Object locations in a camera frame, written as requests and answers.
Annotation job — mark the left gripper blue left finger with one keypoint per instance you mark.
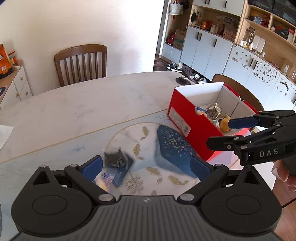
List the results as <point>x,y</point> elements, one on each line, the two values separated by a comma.
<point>92,168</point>

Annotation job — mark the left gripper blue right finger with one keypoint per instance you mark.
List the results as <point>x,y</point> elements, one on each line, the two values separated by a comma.
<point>201,168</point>

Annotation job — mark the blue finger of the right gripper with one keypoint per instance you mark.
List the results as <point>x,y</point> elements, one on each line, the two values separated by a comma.
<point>276,137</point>
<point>265,119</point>

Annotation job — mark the bag of black pieces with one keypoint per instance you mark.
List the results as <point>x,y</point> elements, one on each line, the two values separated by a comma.
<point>116,159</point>

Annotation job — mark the silver foil snack bag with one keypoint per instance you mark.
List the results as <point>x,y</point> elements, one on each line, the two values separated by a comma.
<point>215,112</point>

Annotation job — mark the blue soda biscuit packet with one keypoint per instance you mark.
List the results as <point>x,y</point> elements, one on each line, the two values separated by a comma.
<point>201,111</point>

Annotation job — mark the blueberry bread packet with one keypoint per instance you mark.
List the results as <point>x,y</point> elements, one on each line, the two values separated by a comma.
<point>104,180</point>

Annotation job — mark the person right hand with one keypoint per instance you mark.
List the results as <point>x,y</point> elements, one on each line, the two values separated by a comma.
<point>281,172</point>

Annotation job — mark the light wooden chair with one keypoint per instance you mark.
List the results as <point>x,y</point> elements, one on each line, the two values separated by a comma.
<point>239,89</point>

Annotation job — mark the red cardboard shoe box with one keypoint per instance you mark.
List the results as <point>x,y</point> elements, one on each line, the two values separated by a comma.
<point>190,108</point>

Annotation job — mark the grey phone stand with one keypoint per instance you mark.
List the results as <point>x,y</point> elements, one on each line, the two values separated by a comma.
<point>183,81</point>

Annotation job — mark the tissue pack with paper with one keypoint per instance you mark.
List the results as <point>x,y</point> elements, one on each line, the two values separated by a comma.
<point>5,132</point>

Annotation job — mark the white side cabinet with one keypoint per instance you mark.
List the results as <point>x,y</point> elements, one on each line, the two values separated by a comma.
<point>15,87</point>

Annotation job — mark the dark wooden chair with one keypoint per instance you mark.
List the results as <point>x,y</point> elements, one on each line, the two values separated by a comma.
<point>81,63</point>

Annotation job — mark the orange snack bag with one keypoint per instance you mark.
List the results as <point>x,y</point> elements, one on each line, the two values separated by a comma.
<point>5,64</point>

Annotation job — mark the white wall cabinet unit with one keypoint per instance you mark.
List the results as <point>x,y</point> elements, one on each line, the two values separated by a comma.
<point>251,42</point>

